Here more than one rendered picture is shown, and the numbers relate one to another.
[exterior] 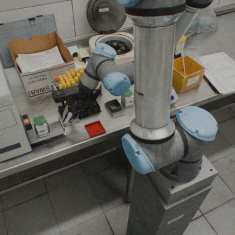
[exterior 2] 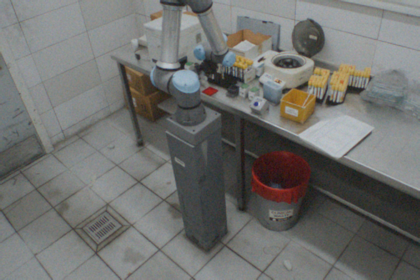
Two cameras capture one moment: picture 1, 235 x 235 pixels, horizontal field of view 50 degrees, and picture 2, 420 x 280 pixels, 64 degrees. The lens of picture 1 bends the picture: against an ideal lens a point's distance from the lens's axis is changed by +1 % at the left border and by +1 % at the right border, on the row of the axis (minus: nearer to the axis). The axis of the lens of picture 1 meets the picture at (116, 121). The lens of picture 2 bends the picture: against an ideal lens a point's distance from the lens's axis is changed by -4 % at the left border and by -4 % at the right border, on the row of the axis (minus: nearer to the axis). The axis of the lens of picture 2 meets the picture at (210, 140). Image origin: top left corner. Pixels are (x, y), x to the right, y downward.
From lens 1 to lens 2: 163 cm
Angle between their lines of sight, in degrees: 52
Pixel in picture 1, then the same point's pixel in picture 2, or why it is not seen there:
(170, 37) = (166, 15)
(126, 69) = (207, 47)
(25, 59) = (244, 44)
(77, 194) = (226, 174)
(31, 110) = not seen: hidden behind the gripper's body
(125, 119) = (227, 99)
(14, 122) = not seen: hidden behind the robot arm
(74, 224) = not seen: hidden behind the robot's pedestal
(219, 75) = (326, 130)
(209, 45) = (381, 119)
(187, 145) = (169, 83)
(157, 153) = (156, 73)
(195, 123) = (179, 75)
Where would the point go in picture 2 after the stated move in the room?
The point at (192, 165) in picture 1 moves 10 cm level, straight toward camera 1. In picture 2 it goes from (179, 109) to (158, 108)
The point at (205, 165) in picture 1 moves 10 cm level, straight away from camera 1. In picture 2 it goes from (195, 128) to (216, 130)
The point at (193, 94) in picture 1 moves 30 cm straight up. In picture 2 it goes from (285, 123) to (289, 69)
